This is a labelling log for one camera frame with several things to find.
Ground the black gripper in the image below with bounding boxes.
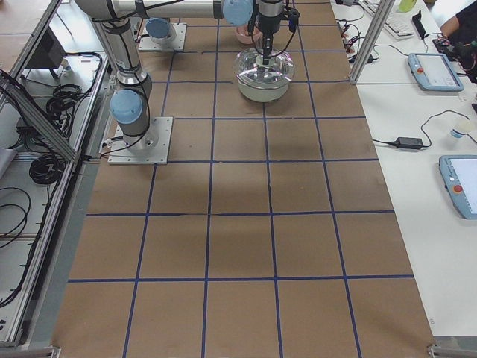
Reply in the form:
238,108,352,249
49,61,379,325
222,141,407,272
258,0,280,66

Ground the glass pot lid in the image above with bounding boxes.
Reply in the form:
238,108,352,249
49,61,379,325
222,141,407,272
233,48,295,90

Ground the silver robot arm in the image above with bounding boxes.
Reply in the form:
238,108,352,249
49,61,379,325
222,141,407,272
142,18,177,44
77,1,285,154

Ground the steel pot with green base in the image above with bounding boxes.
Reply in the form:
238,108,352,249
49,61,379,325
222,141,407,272
236,69,291,103

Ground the pink bowl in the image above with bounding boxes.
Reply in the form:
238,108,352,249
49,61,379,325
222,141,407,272
234,25,262,45

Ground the white keyboard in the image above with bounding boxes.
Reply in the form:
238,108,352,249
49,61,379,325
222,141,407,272
359,0,414,40

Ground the black power adapter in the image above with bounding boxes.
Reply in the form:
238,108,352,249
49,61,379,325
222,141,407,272
387,137,425,150

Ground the far blue teach pendant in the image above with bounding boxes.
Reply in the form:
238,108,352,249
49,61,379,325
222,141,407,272
407,53,464,92

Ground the blue teach pendant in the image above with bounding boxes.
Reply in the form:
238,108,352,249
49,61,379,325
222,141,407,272
438,154,476,219
407,53,464,92

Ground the white paper cup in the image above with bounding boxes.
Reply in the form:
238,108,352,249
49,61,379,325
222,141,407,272
450,120,474,139

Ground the near blue teach pendant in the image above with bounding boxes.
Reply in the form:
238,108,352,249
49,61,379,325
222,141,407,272
438,154,476,219

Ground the aluminium frame post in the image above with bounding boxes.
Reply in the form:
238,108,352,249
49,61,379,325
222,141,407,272
350,0,394,84

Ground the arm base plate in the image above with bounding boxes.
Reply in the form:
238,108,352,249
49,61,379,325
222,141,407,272
107,116,174,165
139,22,187,52

